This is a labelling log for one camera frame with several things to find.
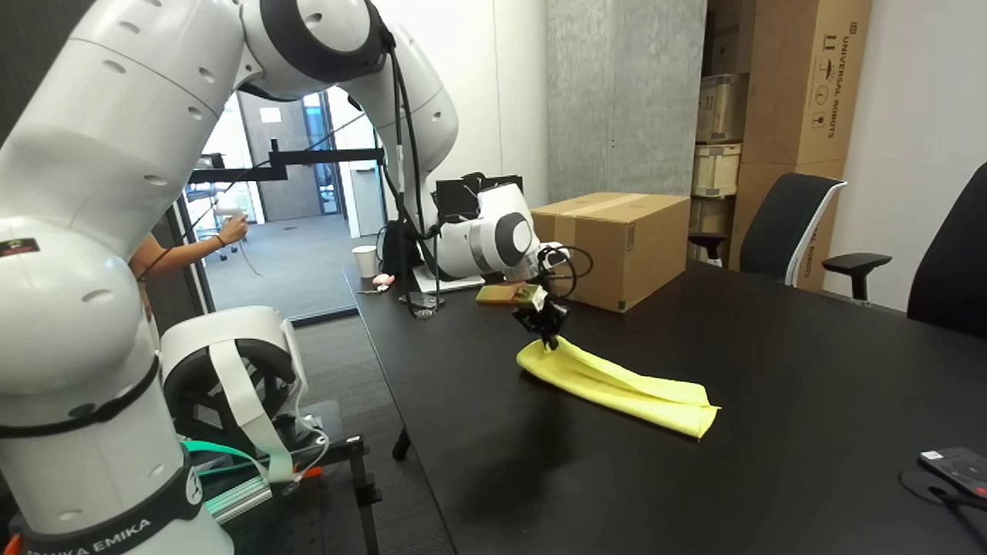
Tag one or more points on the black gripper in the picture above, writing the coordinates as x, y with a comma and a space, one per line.
545, 277

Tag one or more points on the yellow microfibre cloth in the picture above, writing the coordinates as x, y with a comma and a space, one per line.
619, 390

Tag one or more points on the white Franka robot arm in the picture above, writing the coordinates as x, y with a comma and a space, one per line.
103, 157

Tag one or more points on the person's bare forearm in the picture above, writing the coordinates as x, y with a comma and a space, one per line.
181, 258

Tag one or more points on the person's hand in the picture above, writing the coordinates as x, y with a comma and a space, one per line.
235, 228

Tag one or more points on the small wooden block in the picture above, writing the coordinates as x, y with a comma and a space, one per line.
500, 295

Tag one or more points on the brown cardboard box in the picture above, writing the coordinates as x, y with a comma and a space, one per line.
619, 248

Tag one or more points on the small shelved cardboard box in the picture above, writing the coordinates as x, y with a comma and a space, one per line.
717, 172
719, 105

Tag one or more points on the black metal stand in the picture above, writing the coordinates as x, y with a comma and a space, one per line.
355, 481

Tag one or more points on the black mesh office chair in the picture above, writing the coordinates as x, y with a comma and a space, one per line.
786, 226

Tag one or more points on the tall upright cardboard box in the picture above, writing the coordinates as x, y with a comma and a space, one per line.
803, 93

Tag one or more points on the black office chair with armrest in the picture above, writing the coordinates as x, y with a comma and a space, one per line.
956, 265

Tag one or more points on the black smartphone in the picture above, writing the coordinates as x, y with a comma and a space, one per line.
956, 469

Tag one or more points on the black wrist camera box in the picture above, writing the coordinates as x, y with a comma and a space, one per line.
461, 199

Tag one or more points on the black horizontal camera bar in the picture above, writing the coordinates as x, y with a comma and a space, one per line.
297, 160

